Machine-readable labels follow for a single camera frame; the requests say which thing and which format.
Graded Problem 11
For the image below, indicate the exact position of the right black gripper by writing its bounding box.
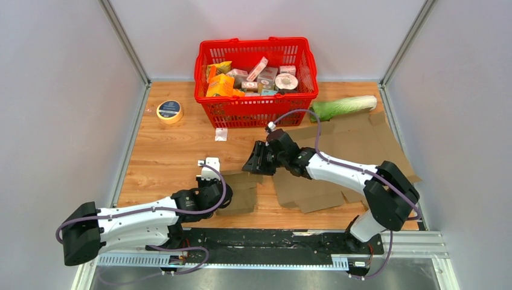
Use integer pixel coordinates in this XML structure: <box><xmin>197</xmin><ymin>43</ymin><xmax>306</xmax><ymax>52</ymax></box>
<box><xmin>242</xmin><ymin>141</ymin><xmax>287</xmax><ymax>176</ymax></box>

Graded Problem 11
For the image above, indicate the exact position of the small brown cardboard box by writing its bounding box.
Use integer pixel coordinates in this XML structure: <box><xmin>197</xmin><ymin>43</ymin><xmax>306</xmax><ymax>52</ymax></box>
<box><xmin>216</xmin><ymin>170</ymin><xmax>263</xmax><ymax>216</ymax></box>

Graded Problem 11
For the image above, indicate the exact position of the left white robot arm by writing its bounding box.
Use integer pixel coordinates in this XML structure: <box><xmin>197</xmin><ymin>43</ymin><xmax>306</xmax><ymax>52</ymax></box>
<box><xmin>56</xmin><ymin>178</ymin><xmax>233</xmax><ymax>266</ymax></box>

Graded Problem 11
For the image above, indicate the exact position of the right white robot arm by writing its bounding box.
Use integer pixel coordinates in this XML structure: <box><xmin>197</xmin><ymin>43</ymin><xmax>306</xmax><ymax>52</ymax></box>
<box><xmin>242</xmin><ymin>129</ymin><xmax>422</xmax><ymax>253</ymax></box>

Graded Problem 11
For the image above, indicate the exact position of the orange snack box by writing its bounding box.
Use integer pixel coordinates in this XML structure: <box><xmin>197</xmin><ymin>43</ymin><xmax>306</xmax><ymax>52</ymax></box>
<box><xmin>205</xmin><ymin>74</ymin><xmax>235</xmax><ymax>97</ymax></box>

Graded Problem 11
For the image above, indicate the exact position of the beige carton box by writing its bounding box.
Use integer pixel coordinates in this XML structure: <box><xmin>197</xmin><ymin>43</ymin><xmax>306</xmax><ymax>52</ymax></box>
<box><xmin>257</xmin><ymin>66</ymin><xmax>278</xmax><ymax>92</ymax></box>

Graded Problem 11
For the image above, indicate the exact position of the grey white box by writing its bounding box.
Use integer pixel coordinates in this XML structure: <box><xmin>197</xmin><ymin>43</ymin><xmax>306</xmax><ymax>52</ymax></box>
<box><xmin>226</xmin><ymin>68</ymin><xmax>248</xmax><ymax>89</ymax></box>

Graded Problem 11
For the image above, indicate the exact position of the pink white long box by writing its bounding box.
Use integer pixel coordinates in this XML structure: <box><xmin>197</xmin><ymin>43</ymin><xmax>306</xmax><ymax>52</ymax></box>
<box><xmin>246</xmin><ymin>57</ymin><xmax>268</xmax><ymax>82</ymax></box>

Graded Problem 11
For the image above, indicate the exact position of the small pink box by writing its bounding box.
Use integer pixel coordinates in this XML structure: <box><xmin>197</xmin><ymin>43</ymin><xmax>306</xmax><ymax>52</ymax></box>
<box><xmin>279</xmin><ymin>65</ymin><xmax>296</xmax><ymax>76</ymax></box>

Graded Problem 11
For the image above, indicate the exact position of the small white paper packet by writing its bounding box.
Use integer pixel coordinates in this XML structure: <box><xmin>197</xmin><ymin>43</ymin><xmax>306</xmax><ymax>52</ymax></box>
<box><xmin>214</xmin><ymin>128</ymin><xmax>228</xmax><ymax>141</ymax></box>

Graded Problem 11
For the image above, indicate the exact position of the red plastic shopping basket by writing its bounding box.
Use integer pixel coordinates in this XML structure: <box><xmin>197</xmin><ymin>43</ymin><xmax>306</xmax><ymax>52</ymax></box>
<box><xmin>194</xmin><ymin>37</ymin><xmax>318</xmax><ymax>128</ymax></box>

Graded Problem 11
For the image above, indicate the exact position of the green napa cabbage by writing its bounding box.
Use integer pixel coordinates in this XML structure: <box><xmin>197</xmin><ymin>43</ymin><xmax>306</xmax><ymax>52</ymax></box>
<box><xmin>309</xmin><ymin>95</ymin><xmax>377</xmax><ymax>121</ymax></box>

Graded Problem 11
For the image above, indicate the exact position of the yellow tape roll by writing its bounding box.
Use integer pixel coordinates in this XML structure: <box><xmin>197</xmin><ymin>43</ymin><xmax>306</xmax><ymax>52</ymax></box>
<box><xmin>156</xmin><ymin>100</ymin><xmax>184</xmax><ymax>124</ymax></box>

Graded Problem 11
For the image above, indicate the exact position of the yellow snack bag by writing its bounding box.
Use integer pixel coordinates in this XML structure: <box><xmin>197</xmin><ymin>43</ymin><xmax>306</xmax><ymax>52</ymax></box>
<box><xmin>206</xmin><ymin>61</ymin><xmax>232</xmax><ymax>82</ymax></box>

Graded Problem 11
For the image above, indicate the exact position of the large flat cardboard sheet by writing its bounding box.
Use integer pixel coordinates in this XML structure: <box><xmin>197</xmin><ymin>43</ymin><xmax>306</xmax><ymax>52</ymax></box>
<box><xmin>272</xmin><ymin>111</ymin><xmax>421</xmax><ymax>213</ymax></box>

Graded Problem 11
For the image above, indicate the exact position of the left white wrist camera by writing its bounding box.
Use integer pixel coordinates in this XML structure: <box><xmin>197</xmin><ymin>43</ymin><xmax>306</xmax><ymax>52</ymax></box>
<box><xmin>197</xmin><ymin>157</ymin><xmax>220</xmax><ymax>180</ymax></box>

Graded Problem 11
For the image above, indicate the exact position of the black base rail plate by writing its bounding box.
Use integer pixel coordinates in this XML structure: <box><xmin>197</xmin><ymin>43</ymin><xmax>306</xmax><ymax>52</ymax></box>
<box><xmin>163</xmin><ymin>228</ymin><xmax>384</xmax><ymax>266</ymax></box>

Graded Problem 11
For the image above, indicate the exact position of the white slotted cable duct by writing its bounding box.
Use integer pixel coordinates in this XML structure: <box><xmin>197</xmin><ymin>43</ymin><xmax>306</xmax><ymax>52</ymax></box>
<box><xmin>98</xmin><ymin>256</ymin><xmax>350</xmax><ymax>271</ymax></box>

